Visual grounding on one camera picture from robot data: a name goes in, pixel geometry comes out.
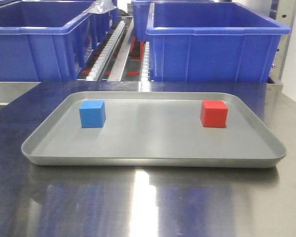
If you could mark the blue foam cube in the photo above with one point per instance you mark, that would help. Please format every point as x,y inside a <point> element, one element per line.
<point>92,113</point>

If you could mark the grey metal tray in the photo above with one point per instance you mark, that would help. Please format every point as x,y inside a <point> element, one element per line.
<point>154,129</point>

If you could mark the red foam cube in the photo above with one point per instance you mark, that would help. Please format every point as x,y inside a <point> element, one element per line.
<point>214,113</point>

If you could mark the white roller conveyor track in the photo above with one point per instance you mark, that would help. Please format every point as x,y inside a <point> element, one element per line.
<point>99,68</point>

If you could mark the blue plastic bin front right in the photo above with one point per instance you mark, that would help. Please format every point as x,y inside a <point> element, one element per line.
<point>245,55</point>

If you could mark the blue plastic bin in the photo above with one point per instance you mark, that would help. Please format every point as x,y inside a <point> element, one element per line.
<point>44,40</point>
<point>101,25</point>
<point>245,55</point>
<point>140,17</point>

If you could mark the blue plastic bin rear left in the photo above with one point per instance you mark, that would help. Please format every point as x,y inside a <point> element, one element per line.
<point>101,25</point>

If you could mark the blue plastic bin rear right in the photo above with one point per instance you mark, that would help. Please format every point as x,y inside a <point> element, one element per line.
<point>140,17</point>

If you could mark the clear plastic sheet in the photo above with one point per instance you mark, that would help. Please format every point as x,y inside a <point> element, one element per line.
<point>101,7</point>

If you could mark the blue plastic bin front left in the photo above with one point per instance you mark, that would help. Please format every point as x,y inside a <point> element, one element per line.
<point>44,40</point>

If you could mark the steel shelf front rail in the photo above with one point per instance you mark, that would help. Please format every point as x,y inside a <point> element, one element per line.
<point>9,91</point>

